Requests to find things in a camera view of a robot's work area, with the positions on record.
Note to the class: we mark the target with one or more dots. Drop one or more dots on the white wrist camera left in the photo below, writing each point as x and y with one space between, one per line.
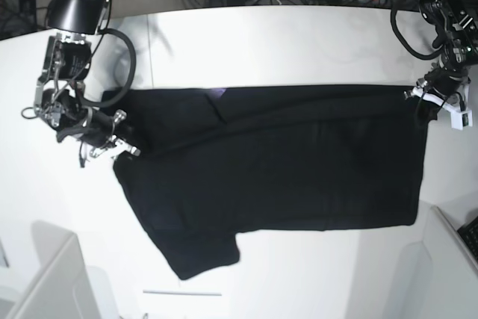
461 119

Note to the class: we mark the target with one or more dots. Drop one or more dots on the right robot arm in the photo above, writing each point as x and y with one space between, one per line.
69 54

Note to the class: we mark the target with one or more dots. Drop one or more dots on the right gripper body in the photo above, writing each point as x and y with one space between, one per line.
69 118

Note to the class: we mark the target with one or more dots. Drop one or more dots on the white cabinet left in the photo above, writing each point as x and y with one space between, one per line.
43 275

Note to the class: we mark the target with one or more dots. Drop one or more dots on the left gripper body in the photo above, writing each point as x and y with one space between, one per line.
442 89

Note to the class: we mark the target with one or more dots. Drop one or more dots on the black keyboard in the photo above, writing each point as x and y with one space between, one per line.
468 234

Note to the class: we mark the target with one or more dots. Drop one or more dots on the black T-shirt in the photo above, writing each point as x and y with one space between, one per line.
215 164

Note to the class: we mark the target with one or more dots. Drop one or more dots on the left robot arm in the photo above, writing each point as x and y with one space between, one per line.
455 52

